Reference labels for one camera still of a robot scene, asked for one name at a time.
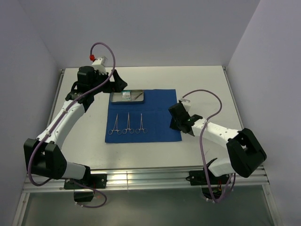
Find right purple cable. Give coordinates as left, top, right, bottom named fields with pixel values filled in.
left=182, top=89, right=236, bottom=204

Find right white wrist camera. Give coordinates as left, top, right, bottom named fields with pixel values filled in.
left=179, top=98, right=191, bottom=112

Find purple cable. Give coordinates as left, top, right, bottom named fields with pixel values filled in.
left=182, top=89, right=236, bottom=204
left=27, top=42, right=116, bottom=209

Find aluminium extrusion rail frame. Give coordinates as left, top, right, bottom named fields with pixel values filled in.
left=12, top=66, right=283, bottom=226

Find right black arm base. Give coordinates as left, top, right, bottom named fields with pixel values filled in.
left=185, top=169, right=230, bottom=186

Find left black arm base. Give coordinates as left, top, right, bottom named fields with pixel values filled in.
left=63, top=174, right=107, bottom=204

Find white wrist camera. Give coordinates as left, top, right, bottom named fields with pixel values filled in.
left=179, top=98, right=191, bottom=112
left=92, top=56, right=108, bottom=74

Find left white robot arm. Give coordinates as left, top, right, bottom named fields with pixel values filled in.
left=24, top=66, right=127, bottom=186

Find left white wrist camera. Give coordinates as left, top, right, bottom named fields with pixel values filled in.
left=92, top=56, right=108, bottom=74

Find blue surgical drape cloth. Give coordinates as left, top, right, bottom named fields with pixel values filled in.
left=105, top=89, right=182, bottom=144

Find steel surgical scissors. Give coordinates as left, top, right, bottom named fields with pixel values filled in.
left=135, top=114, right=147, bottom=134

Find steel hemostat forceps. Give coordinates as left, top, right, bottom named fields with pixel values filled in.
left=122, top=113, right=135, bottom=134

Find steel needle holder forceps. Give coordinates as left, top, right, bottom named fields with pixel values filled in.
left=108, top=114, right=122, bottom=135

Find green white gauze packet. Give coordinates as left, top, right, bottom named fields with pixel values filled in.
left=122, top=90, right=131, bottom=101

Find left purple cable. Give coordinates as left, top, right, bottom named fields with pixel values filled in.
left=27, top=42, right=116, bottom=209

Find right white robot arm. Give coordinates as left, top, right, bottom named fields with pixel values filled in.
left=168, top=101, right=267, bottom=178

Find metal instrument tray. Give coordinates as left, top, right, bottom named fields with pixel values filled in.
left=110, top=89, right=144, bottom=105

